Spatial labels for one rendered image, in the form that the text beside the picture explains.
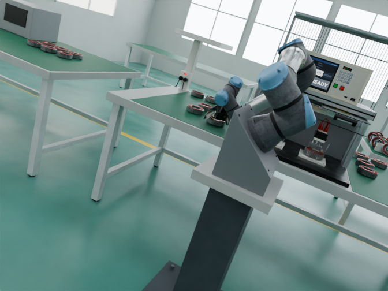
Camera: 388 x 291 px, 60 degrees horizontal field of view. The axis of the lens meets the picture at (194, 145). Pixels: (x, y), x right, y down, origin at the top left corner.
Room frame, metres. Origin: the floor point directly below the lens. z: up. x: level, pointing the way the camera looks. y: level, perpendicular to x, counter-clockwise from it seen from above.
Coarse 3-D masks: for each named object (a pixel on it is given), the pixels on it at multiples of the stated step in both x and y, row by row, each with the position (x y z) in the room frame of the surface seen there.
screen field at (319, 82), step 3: (315, 78) 2.00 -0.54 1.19; (318, 78) 2.00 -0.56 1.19; (315, 81) 2.00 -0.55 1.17; (318, 81) 2.00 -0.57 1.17; (321, 81) 1.99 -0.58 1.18; (324, 81) 1.99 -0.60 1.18; (327, 81) 1.99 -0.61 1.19; (312, 84) 2.00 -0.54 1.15; (315, 84) 2.00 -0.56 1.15; (318, 84) 2.00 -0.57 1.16; (321, 84) 1.99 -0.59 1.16; (324, 84) 1.99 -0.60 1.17; (327, 84) 1.98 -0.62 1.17; (321, 87) 1.99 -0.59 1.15; (324, 87) 1.99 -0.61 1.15; (327, 87) 1.98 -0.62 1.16
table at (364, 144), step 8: (368, 136) 3.29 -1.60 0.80; (376, 136) 3.29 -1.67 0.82; (360, 144) 3.54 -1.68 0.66; (368, 144) 3.13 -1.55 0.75; (384, 144) 2.86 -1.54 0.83; (368, 152) 2.83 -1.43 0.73; (376, 152) 2.83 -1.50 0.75; (384, 152) 2.83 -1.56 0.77; (384, 160) 2.73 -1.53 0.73; (344, 200) 3.00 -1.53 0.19; (344, 208) 2.83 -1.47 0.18; (344, 216) 2.78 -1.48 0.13
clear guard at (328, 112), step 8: (328, 112) 1.74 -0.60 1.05; (336, 112) 1.74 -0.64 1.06; (328, 120) 1.70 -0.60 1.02; (336, 120) 1.70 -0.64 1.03; (344, 120) 1.70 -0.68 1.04; (360, 120) 1.72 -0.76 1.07; (344, 128) 1.67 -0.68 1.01; (352, 128) 1.67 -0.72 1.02; (360, 128) 1.67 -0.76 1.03; (368, 128) 1.67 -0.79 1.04
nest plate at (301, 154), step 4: (300, 152) 1.83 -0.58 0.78; (300, 156) 1.78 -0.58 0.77; (304, 156) 1.78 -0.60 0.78; (308, 156) 1.80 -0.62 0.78; (308, 160) 1.77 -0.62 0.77; (312, 160) 1.77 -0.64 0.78; (316, 160) 1.78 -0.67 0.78; (320, 160) 1.81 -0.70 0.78; (324, 160) 1.84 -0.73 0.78; (320, 164) 1.75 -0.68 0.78; (324, 164) 1.75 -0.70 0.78
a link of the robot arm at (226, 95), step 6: (222, 90) 1.71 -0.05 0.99; (228, 90) 1.72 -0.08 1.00; (234, 90) 1.76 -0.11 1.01; (216, 96) 1.70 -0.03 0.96; (222, 96) 1.68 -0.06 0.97; (228, 96) 1.70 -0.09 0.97; (216, 102) 1.71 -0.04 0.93; (222, 102) 1.69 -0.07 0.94; (228, 102) 1.70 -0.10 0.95; (234, 102) 1.72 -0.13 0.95; (228, 108) 1.71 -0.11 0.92
